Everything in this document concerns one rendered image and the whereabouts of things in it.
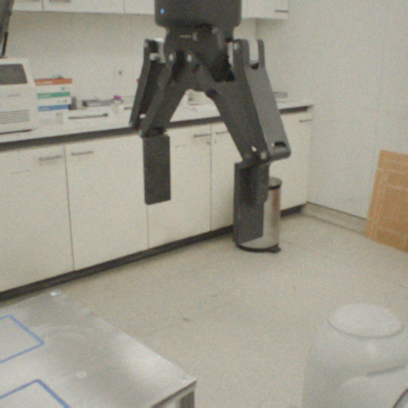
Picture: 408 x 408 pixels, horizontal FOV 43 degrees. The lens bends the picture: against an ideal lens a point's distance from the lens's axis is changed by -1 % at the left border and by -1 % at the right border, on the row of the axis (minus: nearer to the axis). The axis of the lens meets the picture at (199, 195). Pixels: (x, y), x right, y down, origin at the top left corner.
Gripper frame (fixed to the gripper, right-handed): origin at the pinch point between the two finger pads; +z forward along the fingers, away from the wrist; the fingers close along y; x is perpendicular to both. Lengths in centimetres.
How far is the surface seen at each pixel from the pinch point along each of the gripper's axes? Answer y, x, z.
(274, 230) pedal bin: 180, -210, 106
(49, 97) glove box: 259, -96, 18
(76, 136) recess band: 223, -94, 36
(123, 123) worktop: 217, -121, 31
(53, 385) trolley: 33, 3, 38
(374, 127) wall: 163, -289, 45
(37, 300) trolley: 62, -6, 38
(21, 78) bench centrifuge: 221, -67, 4
